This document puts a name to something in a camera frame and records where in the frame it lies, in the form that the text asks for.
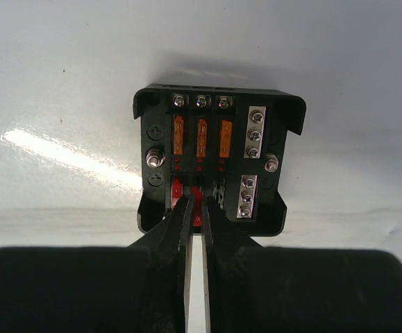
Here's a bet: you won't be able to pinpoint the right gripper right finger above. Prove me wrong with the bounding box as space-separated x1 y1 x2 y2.
202 198 402 332

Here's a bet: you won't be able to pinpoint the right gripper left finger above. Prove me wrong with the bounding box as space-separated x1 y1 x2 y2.
0 196 194 332

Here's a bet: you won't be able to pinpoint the black fuse box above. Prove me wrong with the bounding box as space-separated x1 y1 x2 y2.
133 84 306 237

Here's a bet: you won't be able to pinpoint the red and orange fuses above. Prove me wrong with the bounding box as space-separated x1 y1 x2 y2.
170 115 233 232

